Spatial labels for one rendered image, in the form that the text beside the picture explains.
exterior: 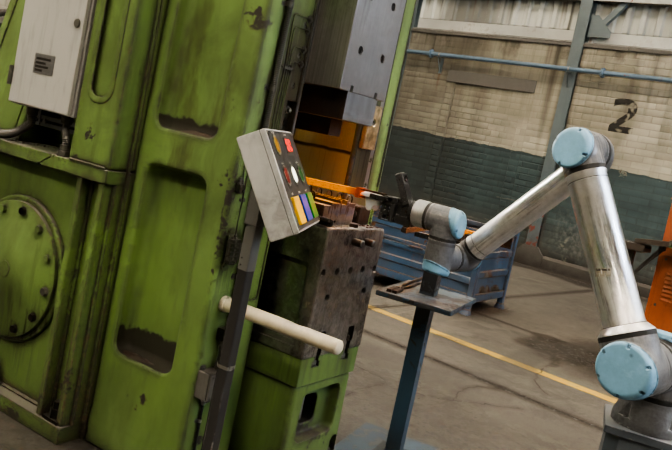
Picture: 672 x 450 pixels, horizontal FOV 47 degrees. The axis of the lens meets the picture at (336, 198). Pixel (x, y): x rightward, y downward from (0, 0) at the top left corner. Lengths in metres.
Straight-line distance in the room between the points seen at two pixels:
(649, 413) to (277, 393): 1.17
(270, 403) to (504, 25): 9.16
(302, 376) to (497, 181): 8.44
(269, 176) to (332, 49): 0.72
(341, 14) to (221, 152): 0.60
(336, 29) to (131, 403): 1.41
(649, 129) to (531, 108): 1.59
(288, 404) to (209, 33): 1.26
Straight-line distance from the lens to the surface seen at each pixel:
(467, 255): 2.55
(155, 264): 2.69
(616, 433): 2.30
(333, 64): 2.54
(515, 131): 10.82
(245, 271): 2.15
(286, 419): 2.69
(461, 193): 11.13
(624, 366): 2.12
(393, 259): 6.60
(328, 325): 2.68
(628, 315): 2.16
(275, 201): 1.95
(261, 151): 1.96
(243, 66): 2.42
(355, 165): 2.95
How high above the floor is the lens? 1.23
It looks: 5 degrees down
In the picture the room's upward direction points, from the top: 12 degrees clockwise
